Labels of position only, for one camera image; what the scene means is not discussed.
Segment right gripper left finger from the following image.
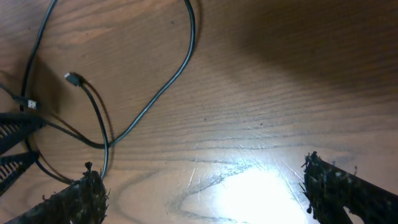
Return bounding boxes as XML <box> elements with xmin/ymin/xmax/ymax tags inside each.
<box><xmin>6</xmin><ymin>162</ymin><xmax>109</xmax><ymax>224</ymax></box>

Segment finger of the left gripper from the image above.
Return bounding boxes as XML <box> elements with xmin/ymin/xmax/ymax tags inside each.
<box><xmin>1</xmin><ymin>113</ymin><xmax>45</xmax><ymax>154</ymax></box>
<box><xmin>0</xmin><ymin>151</ymin><xmax>39</xmax><ymax>195</ymax></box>

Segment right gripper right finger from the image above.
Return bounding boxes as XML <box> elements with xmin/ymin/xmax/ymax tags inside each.
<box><xmin>302</xmin><ymin>151</ymin><xmax>397</xmax><ymax>224</ymax></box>

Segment black USB cable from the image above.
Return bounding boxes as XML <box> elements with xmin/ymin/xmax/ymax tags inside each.
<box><xmin>0</xmin><ymin>0</ymin><xmax>197</xmax><ymax>184</ymax></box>

